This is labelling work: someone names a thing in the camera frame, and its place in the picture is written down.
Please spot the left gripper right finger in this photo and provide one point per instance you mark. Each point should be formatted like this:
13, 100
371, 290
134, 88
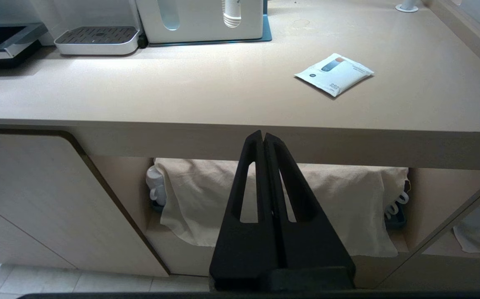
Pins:
314, 245

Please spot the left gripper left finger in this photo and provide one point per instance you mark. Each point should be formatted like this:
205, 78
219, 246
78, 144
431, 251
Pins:
244, 249

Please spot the cabinet door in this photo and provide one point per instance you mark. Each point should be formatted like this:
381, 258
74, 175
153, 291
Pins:
49, 207

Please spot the white cup dispenser box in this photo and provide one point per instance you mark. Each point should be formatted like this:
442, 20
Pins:
200, 20

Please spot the beige cloth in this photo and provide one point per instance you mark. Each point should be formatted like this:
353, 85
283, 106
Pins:
206, 199

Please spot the white packet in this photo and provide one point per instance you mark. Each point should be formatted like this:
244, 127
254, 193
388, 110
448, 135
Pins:
334, 74

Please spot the stack of paper cups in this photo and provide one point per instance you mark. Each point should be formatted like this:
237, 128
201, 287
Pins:
231, 13

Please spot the white drip tray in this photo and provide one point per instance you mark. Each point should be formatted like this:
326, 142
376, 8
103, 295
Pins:
97, 40

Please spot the white round fixture base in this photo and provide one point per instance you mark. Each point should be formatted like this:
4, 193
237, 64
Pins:
407, 6

